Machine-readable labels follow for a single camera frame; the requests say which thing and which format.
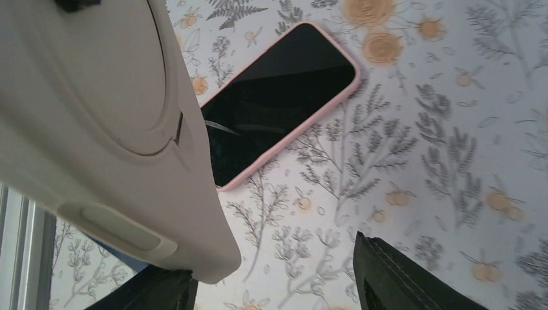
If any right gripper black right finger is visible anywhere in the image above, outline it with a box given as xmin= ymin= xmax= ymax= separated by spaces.
xmin=353 ymin=232 xmax=486 ymax=310

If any phone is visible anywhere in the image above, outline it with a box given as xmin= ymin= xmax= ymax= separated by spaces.
xmin=1 ymin=1 xmax=241 ymax=284
xmin=201 ymin=22 xmax=361 ymax=191

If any aluminium front rail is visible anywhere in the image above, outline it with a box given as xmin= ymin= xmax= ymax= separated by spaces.
xmin=1 ymin=184 xmax=56 ymax=309

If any phone in pink case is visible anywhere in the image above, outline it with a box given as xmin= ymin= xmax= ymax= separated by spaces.
xmin=201 ymin=22 xmax=361 ymax=191

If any floral patterned table mat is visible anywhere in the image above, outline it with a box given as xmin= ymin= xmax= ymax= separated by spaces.
xmin=49 ymin=0 xmax=548 ymax=310

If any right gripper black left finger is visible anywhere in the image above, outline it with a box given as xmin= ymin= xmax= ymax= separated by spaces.
xmin=87 ymin=265 xmax=198 ymax=310

